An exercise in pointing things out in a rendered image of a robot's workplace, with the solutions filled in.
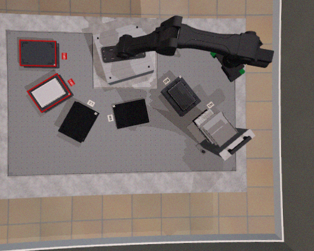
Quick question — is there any white rectangular plate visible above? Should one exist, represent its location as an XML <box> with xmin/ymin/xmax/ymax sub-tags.
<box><xmin>32</xmin><ymin>78</ymin><xmax>66</xmax><ymax>108</ymax></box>

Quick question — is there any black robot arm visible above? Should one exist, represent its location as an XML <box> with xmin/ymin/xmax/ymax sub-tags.
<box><xmin>101</xmin><ymin>16</ymin><xmax>274</xmax><ymax>68</ymax></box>

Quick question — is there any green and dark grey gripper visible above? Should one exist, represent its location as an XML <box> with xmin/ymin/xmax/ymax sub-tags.
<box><xmin>210</xmin><ymin>52</ymin><xmax>245</xmax><ymax>82</ymax></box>

